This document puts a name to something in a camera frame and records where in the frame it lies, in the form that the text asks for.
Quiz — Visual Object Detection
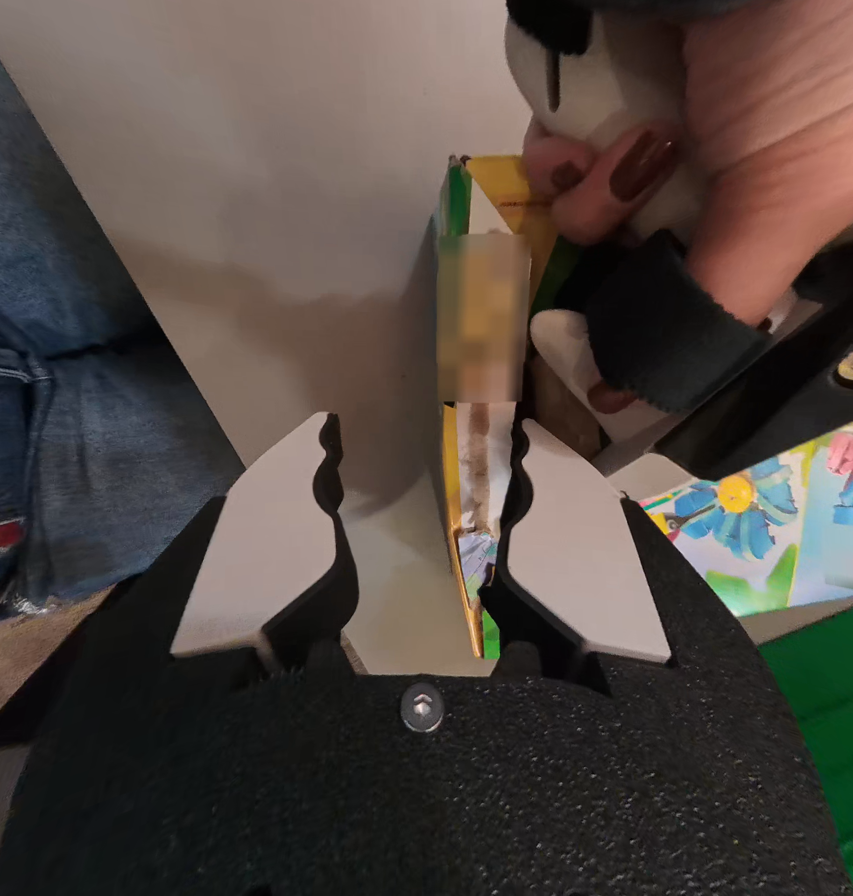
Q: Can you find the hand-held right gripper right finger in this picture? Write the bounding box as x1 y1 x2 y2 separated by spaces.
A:
479 418 674 676

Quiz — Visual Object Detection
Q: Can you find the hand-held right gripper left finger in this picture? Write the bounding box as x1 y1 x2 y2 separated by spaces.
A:
170 412 362 674

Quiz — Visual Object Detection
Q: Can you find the colourful lego set box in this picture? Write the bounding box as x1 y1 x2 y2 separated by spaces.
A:
430 154 853 660

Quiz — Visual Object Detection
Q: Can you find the person's left hand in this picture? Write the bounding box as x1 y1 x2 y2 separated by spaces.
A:
521 0 853 415

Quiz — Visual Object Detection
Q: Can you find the person's leg in blue jeans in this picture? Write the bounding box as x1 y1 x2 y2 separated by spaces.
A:
0 28 247 620

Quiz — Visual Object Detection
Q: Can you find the green plastic crate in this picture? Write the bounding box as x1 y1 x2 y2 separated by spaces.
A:
759 594 853 896

